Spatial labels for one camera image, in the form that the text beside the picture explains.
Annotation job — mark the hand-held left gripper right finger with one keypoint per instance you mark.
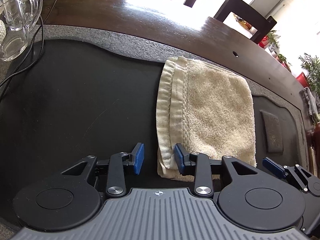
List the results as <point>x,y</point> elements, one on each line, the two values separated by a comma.
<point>180,162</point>

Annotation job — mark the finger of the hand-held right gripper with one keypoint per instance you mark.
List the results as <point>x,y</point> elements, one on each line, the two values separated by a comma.
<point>273,165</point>

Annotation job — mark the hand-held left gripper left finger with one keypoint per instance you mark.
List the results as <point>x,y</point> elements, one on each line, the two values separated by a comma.
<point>138,158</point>

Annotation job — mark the cream terry towel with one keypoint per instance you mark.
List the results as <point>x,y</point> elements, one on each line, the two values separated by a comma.
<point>215,110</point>

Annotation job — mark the engraved grey stone plate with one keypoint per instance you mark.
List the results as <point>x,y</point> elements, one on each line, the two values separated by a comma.
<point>273,132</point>

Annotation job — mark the grey cloth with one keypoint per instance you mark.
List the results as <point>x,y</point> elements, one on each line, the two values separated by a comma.
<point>310,102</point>

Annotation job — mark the palm plant in red pot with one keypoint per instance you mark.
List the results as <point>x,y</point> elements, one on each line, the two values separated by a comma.
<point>311,70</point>

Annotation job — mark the small plant in red pot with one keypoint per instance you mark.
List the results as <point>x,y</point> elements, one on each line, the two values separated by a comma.
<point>282,58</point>

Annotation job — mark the leafy green floor plant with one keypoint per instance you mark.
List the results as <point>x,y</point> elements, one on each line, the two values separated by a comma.
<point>273,38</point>

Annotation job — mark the dark wooden chair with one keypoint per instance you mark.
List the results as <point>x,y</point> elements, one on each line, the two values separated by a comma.
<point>260,20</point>

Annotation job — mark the clear glass pitcher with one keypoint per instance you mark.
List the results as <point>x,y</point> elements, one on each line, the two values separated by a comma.
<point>17,17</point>

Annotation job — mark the white perforated ceramic strainer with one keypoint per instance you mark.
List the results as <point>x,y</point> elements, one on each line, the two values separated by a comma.
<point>2,31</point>

